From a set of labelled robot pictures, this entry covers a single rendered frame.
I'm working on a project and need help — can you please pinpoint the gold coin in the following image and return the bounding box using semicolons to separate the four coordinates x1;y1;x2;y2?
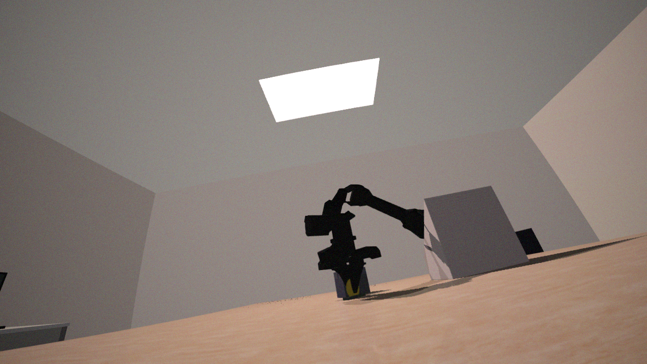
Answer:
346;279;359;296

